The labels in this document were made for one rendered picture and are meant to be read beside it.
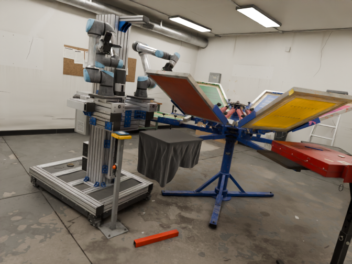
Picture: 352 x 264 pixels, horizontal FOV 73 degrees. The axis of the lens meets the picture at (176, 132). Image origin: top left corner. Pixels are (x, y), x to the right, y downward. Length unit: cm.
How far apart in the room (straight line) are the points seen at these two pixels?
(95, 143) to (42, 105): 310
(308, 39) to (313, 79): 94
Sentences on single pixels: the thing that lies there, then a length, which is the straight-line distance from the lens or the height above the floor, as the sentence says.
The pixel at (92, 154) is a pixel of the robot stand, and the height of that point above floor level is 56.
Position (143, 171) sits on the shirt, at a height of 57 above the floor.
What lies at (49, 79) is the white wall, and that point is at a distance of 570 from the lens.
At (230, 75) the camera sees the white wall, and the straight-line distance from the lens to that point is 728.
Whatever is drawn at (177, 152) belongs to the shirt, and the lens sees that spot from 218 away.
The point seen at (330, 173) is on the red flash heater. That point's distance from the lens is 181.
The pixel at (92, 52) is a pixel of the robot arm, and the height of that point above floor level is 162.
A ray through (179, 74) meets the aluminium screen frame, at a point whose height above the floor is 154.
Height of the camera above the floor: 147
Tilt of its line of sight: 12 degrees down
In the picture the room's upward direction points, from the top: 8 degrees clockwise
